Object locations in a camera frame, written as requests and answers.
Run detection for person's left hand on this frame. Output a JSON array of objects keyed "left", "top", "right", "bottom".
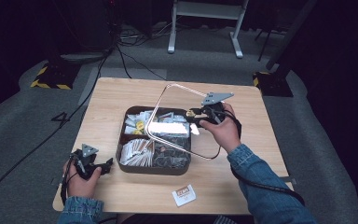
[{"left": 62, "top": 160, "right": 103, "bottom": 198}]

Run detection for brown compartment box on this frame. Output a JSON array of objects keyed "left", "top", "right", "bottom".
[{"left": 116, "top": 105, "right": 192, "bottom": 175}]

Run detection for black yellow striped base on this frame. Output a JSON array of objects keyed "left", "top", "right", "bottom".
[
  {"left": 30, "top": 62, "right": 81, "bottom": 91},
  {"left": 253, "top": 71, "right": 295, "bottom": 98}
]

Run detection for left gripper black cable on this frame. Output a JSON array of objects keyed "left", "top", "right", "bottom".
[{"left": 60, "top": 153, "right": 82, "bottom": 204}]

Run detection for long black floor cable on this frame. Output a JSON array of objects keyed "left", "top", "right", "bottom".
[{"left": 0, "top": 46, "right": 115, "bottom": 209}]

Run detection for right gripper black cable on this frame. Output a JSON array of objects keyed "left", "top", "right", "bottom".
[{"left": 222, "top": 110, "right": 306, "bottom": 207}]

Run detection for tangle of floor cables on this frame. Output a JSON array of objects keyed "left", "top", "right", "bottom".
[{"left": 117, "top": 21, "right": 176, "bottom": 48}]

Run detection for pile of brown striped sachets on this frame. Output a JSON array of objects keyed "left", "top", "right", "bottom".
[{"left": 119, "top": 138, "right": 156, "bottom": 167}]

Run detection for pile of dark packets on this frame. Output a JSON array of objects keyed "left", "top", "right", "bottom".
[{"left": 153, "top": 136, "right": 190, "bottom": 169}]

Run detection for thin black floor cable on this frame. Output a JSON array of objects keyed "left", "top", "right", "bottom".
[{"left": 116, "top": 46, "right": 167, "bottom": 81}]

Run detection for dark slanted pole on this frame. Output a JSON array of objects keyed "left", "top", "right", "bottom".
[{"left": 265, "top": 0, "right": 318, "bottom": 71}]

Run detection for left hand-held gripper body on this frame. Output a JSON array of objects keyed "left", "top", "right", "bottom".
[{"left": 70, "top": 143, "right": 103, "bottom": 180}]

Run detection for black tripod legs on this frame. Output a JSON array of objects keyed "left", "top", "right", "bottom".
[{"left": 255, "top": 27, "right": 282, "bottom": 63}]

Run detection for white orange label packet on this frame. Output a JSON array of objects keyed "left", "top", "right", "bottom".
[{"left": 172, "top": 184, "right": 198, "bottom": 208}]

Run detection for person's right hand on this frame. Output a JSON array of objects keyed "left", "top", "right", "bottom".
[{"left": 200, "top": 103, "right": 241, "bottom": 154}]

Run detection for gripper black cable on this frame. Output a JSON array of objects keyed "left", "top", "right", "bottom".
[
  {"left": 60, "top": 153, "right": 82, "bottom": 204},
  {"left": 222, "top": 110, "right": 306, "bottom": 207}
]

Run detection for white metal stand frame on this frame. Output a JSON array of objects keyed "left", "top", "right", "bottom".
[{"left": 167, "top": 0, "right": 250, "bottom": 60}]

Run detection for pile of red label packets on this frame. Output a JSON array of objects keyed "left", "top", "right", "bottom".
[{"left": 155, "top": 111, "right": 188, "bottom": 125}]

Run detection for pile of yellow print packets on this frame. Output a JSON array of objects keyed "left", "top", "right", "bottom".
[{"left": 124, "top": 110, "right": 154, "bottom": 136}]

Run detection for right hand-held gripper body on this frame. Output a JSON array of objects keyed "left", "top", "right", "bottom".
[{"left": 200, "top": 91, "right": 235, "bottom": 125}]

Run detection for clear box lid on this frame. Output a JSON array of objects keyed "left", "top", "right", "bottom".
[{"left": 145, "top": 82, "right": 222, "bottom": 161}]

